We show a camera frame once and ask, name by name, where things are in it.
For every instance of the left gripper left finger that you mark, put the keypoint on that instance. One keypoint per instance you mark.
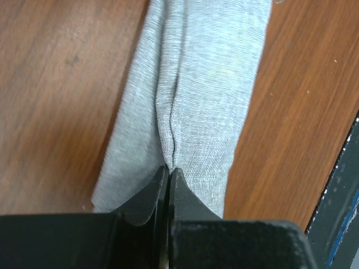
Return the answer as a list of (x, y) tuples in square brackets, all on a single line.
[(141, 227)]

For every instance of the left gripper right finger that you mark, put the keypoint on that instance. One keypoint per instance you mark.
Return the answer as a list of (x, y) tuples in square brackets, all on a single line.
[(190, 223)]

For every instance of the grey cloth napkin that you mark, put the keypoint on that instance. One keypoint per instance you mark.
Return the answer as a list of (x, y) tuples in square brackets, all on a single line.
[(186, 98)]

